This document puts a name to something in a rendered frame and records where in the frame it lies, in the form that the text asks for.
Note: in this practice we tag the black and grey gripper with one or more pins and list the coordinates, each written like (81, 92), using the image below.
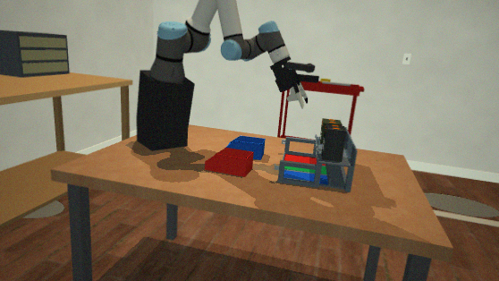
(287, 79)

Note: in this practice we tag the red bin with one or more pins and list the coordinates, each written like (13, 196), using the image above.
(231, 161)

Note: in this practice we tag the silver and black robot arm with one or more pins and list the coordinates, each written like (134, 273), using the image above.
(173, 39)

